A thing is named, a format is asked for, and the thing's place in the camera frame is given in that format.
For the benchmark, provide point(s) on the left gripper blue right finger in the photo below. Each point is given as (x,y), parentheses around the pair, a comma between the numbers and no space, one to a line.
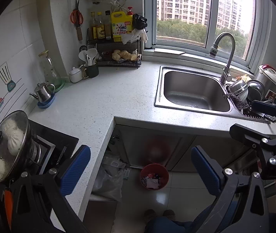
(208,169)

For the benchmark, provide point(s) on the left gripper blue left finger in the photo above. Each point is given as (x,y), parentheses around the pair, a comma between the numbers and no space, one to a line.
(72,169)

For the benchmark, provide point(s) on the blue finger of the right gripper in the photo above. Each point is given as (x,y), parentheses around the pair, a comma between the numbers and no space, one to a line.
(262,107)

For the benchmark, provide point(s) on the white green medicine box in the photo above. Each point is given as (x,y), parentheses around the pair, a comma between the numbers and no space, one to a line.
(126,173)

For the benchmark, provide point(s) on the kitchen knife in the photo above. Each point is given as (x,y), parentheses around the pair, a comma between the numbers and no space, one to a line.
(265,116)

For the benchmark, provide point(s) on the red trash bin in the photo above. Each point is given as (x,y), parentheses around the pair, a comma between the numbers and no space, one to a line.
(154,177)

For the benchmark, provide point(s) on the white rice cooker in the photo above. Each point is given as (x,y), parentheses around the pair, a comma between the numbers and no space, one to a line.
(267,76)

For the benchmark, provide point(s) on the steel bowl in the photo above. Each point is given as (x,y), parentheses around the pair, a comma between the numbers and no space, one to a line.
(238,87)

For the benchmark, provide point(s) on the black gas stove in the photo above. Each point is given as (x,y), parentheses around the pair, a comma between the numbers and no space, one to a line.
(48,149)

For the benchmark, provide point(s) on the grey plastic sack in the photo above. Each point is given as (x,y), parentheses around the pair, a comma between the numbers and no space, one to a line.
(109,180)

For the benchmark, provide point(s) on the pink right slipper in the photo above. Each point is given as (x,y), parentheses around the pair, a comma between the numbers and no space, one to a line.
(170,214)

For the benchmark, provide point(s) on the pot with glass lid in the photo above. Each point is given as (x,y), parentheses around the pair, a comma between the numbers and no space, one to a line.
(15,140)

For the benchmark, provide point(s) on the blue teapot tray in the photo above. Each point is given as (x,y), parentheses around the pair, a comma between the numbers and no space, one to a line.
(47,103)

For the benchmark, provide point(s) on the stainless steel sink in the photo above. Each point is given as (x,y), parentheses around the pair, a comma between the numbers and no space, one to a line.
(182,89)

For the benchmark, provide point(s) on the steel teapot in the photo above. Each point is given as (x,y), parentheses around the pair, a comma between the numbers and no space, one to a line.
(43,92)

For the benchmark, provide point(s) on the green tray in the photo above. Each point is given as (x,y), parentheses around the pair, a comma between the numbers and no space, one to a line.
(59,87)

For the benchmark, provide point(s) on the glass carafe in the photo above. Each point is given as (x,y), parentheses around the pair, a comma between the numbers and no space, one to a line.
(51,75)

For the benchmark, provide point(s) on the white sugar jar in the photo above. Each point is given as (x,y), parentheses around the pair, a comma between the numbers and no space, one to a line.
(76,74)

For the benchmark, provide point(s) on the dark green utensil mug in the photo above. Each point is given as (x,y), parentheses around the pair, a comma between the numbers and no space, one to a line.
(90,71)

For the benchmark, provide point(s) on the white spoon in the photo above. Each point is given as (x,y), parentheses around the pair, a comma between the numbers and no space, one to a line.
(91,53)

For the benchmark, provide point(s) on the ginger root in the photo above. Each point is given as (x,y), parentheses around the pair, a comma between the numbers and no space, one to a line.
(124,55)

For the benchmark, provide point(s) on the oil bottle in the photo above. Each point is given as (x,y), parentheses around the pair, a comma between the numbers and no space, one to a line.
(100,26)

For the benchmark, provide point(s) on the black plastic bag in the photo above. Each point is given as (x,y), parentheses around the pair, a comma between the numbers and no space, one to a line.
(139,22)

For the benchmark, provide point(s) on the yellow detergent jug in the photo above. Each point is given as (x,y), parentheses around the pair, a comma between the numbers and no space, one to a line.
(122,24)

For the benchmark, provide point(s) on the black wire scrubber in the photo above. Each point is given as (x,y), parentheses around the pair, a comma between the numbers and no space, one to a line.
(239,104)

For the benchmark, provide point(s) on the black wire rack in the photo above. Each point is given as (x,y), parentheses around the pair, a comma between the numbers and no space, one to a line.
(106,47)

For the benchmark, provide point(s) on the red handled scissors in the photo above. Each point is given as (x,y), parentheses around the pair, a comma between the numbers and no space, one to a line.
(77,19)

